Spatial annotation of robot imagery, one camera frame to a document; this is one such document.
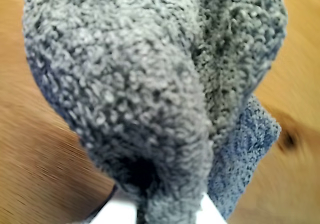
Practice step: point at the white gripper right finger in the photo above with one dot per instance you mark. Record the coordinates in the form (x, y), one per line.
(211, 211)

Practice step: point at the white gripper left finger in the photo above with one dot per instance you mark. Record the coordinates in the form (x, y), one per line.
(117, 211)

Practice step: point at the grey terry sock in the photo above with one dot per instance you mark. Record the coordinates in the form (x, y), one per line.
(140, 84)

